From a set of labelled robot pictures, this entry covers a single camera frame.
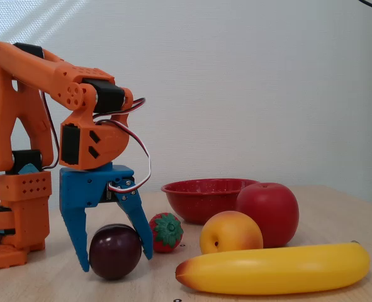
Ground dark purple toy plum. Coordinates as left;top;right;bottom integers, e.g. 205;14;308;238
89;223;142;281

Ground red toy strawberry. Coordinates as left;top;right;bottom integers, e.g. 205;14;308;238
149;212;184;254

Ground red speckled bowl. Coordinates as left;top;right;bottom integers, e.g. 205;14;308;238
161;178;262;225

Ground arm servo wire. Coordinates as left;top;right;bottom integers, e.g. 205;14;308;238
40;90;61;171

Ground orange toy peach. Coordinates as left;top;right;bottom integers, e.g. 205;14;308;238
200;210;264;255

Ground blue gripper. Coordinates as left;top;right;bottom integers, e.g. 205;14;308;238
59;162;154;273

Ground red toy apple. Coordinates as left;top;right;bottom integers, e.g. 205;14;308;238
235;182;300;249

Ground gripper servo wire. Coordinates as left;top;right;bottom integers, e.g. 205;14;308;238
93;97;152;193

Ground yellow toy banana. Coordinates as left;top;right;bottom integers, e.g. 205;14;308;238
175;240;371;296

